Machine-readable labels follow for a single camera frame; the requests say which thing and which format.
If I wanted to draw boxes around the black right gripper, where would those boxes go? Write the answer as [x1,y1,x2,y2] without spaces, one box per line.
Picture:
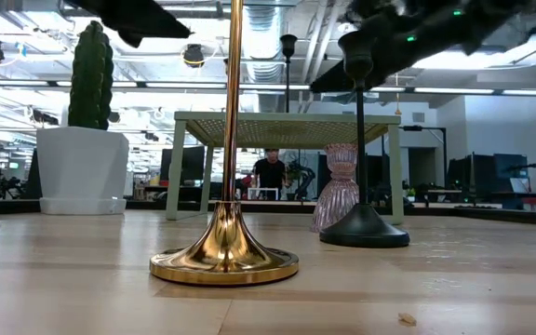
[309,7,478,93]

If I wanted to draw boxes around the tall gold candlestick holder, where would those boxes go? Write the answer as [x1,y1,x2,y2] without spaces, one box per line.
[149,0,300,287]

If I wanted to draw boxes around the pink ribbed glass candle holder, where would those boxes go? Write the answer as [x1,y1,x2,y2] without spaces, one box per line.
[312,142,361,234]

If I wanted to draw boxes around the green cactus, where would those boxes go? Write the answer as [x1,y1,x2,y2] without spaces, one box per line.
[66,20,115,131]

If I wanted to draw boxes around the pale green side table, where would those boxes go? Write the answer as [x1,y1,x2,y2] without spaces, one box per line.
[165,110,405,226]

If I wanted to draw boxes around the person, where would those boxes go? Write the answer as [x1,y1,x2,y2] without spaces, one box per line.
[252,148,292,201]

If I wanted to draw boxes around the white square planter pot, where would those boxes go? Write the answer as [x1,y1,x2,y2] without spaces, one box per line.
[35,126,130,202]

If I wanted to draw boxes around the black computer monitor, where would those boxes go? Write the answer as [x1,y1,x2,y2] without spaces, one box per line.
[159,146,207,187]

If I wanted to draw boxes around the blue desk partition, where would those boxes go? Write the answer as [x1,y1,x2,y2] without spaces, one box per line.
[493,153,529,194]

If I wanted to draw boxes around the silver corrugated ventilation duct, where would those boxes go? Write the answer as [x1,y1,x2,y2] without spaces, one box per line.
[244,4,284,85]

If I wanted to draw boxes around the white metal frame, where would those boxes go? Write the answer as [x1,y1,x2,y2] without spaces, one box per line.
[248,187,280,201]

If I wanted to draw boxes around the black table frame rail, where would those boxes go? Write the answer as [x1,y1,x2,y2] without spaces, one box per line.
[0,198,536,228]

